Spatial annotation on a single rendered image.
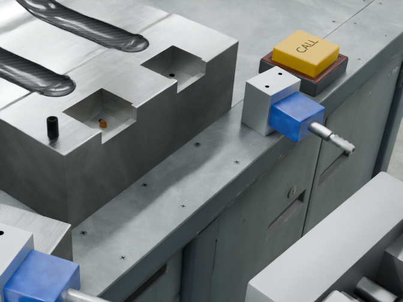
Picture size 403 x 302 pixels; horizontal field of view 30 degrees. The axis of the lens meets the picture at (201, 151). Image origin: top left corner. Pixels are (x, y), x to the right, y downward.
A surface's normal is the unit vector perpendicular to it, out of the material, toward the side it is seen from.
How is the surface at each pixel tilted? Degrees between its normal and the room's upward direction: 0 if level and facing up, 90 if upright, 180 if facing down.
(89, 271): 0
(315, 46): 0
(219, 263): 90
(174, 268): 90
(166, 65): 90
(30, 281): 0
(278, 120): 90
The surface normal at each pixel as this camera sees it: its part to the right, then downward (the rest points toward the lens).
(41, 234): 0.07, -0.78
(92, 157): 0.80, 0.41
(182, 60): -0.59, 0.47
